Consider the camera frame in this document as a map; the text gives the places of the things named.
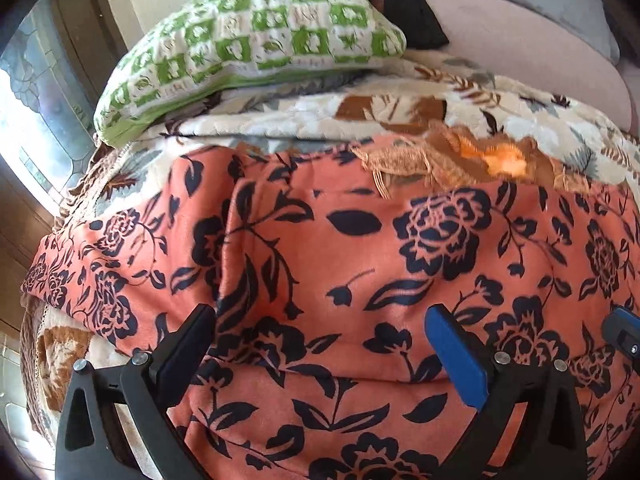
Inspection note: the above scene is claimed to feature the orange black floral garment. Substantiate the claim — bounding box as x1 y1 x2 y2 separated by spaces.
22 129 639 479

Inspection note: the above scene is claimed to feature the stained glass window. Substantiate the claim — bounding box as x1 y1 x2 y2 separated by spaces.
1 0 96 214

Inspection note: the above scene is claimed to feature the pink quilted bolster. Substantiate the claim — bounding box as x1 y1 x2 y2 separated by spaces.
426 0 638 134

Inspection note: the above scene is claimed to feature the leaf-pattern plush blanket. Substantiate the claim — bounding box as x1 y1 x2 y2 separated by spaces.
21 51 639 441

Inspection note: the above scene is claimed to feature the green white patterned pillow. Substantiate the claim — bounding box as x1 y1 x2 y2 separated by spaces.
93 0 407 148

